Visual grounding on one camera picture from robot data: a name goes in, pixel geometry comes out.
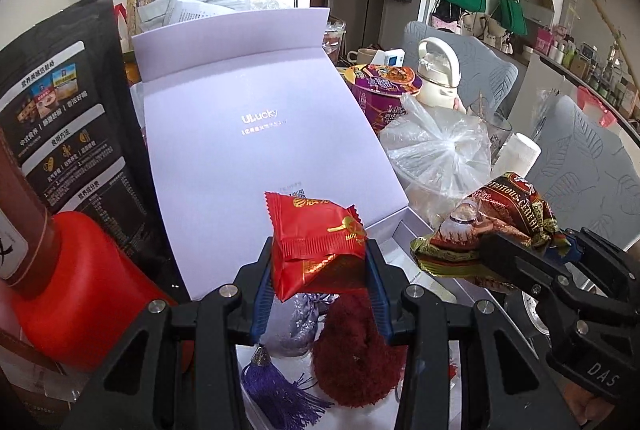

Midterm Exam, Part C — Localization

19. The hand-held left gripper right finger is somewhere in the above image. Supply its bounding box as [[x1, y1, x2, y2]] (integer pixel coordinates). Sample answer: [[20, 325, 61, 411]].
[[364, 240, 576, 430]]

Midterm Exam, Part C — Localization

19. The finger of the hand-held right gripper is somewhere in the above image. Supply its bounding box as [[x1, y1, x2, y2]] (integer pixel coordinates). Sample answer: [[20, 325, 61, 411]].
[[560, 227, 635, 301], [475, 231, 577, 308]]

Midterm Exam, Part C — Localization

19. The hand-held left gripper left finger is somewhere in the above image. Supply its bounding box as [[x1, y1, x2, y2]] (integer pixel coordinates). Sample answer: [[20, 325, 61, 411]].
[[60, 237, 276, 430]]

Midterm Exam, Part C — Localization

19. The brown and gold snack packet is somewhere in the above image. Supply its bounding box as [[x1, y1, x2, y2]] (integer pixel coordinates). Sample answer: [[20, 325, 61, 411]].
[[410, 172, 573, 293]]

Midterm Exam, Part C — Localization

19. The red snack packet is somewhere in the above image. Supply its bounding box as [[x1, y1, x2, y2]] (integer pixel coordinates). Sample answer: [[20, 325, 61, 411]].
[[264, 191, 368, 301]]

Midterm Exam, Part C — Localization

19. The lilac gift box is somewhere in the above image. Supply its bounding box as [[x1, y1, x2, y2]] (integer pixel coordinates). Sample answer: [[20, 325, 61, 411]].
[[131, 7, 461, 430]]

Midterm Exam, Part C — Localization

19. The person's right hand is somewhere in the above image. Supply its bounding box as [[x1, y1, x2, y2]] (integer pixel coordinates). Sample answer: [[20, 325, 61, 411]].
[[562, 382, 618, 430]]

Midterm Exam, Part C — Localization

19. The silver sachet with purple tassel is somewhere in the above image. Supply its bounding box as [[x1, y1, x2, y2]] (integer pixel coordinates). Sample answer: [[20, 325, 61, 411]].
[[241, 292, 335, 428]]

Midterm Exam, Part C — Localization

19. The dark red fluffy scrunchie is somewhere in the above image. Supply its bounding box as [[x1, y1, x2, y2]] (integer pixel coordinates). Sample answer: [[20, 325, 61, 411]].
[[312, 292, 408, 408]]

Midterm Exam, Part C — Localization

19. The round metal tin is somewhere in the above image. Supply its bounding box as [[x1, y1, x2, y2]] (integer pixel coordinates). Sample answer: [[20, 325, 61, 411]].
[[520, 292, 551, 348]]

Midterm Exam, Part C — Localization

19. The grey leaf-pattern chair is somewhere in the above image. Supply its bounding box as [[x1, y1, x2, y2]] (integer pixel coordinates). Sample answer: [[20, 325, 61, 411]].
[[520, 94, 640, 251], [402, 20, 518, 121]]

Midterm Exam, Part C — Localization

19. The clear glass cup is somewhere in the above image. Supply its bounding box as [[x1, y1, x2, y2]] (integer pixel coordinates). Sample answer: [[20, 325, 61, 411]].
[[470, 97, 513, 161]]

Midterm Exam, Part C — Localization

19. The clear plastic bag with container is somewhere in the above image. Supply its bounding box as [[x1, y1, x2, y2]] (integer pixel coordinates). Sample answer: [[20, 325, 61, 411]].
[[380, 94, 493, 221]]

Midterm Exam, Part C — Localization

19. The pink plastic bag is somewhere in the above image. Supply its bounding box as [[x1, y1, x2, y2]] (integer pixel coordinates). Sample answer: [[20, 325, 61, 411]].
[[577, 86, 618, 125]]

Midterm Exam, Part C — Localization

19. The red plastic container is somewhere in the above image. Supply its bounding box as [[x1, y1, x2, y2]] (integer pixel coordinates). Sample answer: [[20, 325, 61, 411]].
[[17, 210, 193, 373]]

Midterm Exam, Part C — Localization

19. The row of bottles on shelf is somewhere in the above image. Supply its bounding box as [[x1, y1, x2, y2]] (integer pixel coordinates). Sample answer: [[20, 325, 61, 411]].
[[535, 27, 640, 121]]

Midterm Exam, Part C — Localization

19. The cream water bottle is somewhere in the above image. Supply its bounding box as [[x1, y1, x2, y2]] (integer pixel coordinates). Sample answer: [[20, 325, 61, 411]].
[[416, 37, 463, 108]]

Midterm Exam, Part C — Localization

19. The purple instant noodle cup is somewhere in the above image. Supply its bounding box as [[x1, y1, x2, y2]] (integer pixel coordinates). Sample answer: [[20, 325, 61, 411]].
[[342, 64, 426, 131]]

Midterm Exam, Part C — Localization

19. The small white and blue box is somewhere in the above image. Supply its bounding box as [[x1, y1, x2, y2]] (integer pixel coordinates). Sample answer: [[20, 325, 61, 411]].
[[372, 50, 405, 69]]

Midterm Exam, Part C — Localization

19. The white mug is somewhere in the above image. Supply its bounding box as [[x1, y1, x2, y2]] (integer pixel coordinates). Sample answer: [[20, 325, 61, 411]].
[[347, 48, 381, 66]]

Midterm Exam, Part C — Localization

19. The brown labelled bottle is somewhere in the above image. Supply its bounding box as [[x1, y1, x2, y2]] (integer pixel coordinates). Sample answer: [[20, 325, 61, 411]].
[[0, 125, 63, 301]]

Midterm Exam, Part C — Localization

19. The black stand-up food pouch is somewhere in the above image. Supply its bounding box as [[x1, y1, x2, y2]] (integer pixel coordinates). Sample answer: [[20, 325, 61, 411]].
[[0, 0, 176, 301]]

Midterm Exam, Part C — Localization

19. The clear plastic drink cup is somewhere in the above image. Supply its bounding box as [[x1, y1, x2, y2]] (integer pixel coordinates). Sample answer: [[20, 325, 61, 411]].
[[322, 17, 347, 60]]

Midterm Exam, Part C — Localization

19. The white paper sheet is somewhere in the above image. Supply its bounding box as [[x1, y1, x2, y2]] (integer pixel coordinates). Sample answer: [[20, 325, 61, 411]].
[[137, 0, 251, 33]]

